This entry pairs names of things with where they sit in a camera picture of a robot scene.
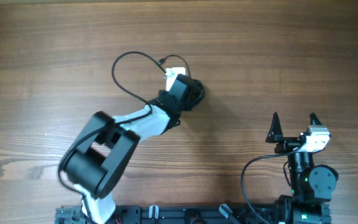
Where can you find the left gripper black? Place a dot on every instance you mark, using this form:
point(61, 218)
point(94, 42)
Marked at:
point(189, 103)

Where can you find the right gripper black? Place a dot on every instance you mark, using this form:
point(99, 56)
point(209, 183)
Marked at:
point(293, 142)

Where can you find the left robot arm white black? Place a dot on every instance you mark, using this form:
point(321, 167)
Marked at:
point(97, 159)

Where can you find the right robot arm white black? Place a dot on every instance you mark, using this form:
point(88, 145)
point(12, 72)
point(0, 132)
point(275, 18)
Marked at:
point(311, 186)

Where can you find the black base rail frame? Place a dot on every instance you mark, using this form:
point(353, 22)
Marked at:
point(223, 214)

